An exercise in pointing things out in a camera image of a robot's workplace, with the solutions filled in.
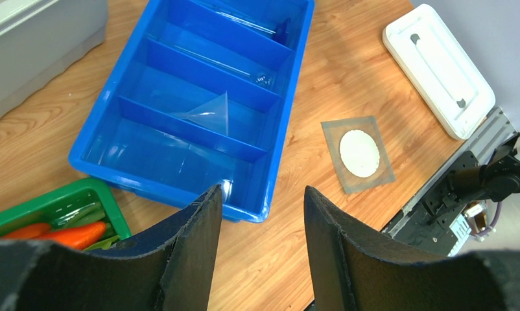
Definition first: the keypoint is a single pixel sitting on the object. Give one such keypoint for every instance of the grey plastic tub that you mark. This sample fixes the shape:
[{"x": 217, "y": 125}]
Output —
[{"x": 40, "y": 39}]

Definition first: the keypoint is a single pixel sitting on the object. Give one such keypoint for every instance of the small orange carrot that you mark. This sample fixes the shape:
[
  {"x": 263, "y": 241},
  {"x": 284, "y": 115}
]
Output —
[{"x": 29, "y": 231}]

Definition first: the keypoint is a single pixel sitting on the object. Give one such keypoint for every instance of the green long beans bundle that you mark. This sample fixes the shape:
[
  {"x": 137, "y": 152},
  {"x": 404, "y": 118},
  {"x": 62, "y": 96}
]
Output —
[{"x": 93, "y": 212}]

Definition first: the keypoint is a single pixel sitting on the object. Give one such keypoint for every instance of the wire gauze with ceramic centre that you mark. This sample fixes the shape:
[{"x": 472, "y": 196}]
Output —
[{"x": 358, "y": 153}]

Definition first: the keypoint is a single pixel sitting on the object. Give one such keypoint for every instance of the glass round bottom tube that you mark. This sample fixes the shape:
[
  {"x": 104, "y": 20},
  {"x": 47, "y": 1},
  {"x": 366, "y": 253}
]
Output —
[{"x": 260, "y": 78}]

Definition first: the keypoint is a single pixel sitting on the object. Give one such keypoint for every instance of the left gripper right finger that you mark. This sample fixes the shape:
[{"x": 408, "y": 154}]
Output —
[{"x": 355, "y": 267}]

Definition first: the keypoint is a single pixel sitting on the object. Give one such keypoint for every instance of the white tray lid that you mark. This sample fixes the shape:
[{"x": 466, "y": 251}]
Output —
[{"x": 440, "y": 70}]

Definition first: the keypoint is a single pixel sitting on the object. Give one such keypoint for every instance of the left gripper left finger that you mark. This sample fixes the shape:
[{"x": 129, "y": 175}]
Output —
[{"x": 168, "y": 266}]

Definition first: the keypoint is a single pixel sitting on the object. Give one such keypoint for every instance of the green leafy vegetable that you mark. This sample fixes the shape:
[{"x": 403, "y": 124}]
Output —
[{"x": 103, "y": 244}]

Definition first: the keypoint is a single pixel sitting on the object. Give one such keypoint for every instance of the blue divided plastic tray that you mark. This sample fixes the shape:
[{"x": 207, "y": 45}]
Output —
[{"x": 131, "y": 140}]

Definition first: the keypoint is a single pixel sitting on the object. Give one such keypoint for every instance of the green plastic vegetable tray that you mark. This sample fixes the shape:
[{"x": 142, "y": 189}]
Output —
[{"x": 59, "y": 206}]

